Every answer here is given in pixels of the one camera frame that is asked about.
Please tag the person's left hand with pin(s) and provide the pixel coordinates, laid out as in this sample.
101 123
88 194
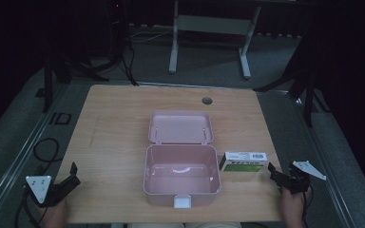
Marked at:
55 215

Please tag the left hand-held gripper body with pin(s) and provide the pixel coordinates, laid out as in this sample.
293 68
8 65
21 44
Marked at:
41 188

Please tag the black metal stand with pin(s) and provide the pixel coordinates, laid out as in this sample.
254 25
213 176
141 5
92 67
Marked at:
307 85
48 85

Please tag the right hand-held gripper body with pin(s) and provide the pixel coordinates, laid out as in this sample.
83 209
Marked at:
299 177

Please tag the person's right hand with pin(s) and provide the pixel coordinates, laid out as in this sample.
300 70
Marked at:
293 205

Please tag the white metal desk frame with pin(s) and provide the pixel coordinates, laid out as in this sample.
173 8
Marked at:
215 24

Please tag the pink plastic box with lid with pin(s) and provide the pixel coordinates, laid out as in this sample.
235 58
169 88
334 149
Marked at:
181 164

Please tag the white and green carton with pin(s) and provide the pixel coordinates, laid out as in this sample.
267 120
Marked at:
244 161

